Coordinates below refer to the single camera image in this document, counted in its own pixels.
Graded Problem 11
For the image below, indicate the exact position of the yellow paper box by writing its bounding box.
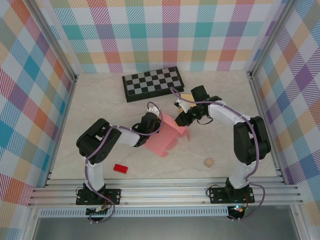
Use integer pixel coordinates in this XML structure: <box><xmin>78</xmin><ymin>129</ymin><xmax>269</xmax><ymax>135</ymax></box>
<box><xmin>180</xmin><ymin>93</ymin><xmax>195</xmax><ymax>110</ymax></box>

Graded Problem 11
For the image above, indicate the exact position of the pink paper box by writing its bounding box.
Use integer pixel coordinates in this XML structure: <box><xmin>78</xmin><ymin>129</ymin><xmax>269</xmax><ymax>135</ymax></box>
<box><xmin>144</xmin><ymin>111</ymin><xmax>191</xmax><ymax>158</ymax></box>

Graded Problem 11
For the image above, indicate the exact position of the black and silver chessboard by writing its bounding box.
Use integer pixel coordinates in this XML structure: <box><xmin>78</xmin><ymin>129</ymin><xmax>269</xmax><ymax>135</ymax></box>
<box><xmin>121</xmin><ymin>66</ymin><xmax>186</xmax><ymax>103</ymax></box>

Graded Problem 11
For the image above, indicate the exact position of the red toy brick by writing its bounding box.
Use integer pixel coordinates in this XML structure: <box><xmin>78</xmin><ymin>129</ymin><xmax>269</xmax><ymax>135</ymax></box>
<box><xmin>113</xmin><ymin>163</ymin><xmax>130</xmax><ymax>174</ymax></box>

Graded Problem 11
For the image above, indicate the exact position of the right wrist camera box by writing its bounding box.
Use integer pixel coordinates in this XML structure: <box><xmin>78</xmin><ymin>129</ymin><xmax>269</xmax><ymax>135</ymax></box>
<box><xmin>174</xmin><ymin>97</ymin><xmax>193</xmax><ymax>115</ymax></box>

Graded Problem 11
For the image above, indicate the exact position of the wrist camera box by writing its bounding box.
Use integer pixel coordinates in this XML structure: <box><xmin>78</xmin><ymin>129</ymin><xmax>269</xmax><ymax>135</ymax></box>
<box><xmin>146</xmin><ymin>106</ymin><xmax>161</xmax><ymax>117</ymax></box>
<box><xmin>174</xmin><ymin>97</ymin><xmax>193</xmax><ymax>115</ymax></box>

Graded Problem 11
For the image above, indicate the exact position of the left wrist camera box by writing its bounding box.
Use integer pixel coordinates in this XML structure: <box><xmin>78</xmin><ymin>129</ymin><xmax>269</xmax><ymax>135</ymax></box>
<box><xmin>146</xmin><ymin>106</ymin><xmax>161</xmax><ymax>117</ymax></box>

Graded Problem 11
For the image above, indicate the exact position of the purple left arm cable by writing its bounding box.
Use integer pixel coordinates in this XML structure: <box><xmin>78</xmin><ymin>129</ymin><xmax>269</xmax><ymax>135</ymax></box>
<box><xmin>83</xmin><ymin>101</ymin><xmax>163</xmax><ymax>224</ymax></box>

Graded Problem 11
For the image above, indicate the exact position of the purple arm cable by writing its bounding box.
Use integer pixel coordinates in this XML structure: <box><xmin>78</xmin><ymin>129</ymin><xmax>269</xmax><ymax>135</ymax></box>
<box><xmin>169</xmin><ymin>87</ymin><xmax>266</xmax><ymax>221</ymax></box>
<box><xmin>83</xmin><ymin>101</ymin><xmax>163</xmax><ymax>224</ymax></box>

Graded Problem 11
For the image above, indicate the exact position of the aluminium side rail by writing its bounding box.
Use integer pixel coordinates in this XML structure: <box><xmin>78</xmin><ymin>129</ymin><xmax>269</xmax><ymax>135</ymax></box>
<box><xmin>44</xmin><ymin>73</ymin><xmax>79</xmax><ymax>187</ymax></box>
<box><xmin>248</xmin><ymin>71</ymin><xmax>288</xmax><ymax>185</ymax></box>

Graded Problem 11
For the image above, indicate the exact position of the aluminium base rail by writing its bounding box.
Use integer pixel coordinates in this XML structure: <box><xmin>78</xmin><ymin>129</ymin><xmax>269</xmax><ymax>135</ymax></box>
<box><xmin>27</xmin><ymin>177</ymin><xmax>305</xmax><ymax>208</ymax></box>

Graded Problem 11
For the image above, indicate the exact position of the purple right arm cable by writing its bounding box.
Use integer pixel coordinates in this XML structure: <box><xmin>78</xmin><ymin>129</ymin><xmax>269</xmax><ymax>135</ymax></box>
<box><xmin>169</xmin><ymin>87</ymin><xmax>266</xmax><ymax>221</ymax></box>

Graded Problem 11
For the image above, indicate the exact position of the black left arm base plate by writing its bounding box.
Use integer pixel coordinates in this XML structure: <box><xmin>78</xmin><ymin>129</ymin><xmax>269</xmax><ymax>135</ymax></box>
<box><xmin>76</xmin><ymin>188</ymin><xmax>123</xmax><ymax>206</ymax></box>

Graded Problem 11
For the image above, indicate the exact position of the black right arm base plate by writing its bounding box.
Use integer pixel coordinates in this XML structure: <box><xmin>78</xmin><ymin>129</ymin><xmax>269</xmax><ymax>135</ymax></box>
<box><xmin>206</xmin><ymin>186</ymin><xmax>256</xmax><ymax>205</ymax></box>

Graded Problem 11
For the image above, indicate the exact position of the slotted grey cable duct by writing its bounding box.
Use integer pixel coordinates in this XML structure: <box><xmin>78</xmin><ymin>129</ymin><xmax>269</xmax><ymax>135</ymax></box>
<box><xmin>39</xmin><ymin>206</ymin><xmax>230</xmax><ymax>218</ymax></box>

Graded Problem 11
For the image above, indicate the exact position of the aluminium frame post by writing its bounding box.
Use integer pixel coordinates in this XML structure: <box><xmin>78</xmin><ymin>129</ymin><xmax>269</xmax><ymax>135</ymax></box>
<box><xmin>248</xmin><ymin>0</ymin><xmax>298</xmax><ymax>78</ymax></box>
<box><xmin>29</xmin><ymin>0</ymin><xmax>78</xmax><ymax>83</ymax></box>

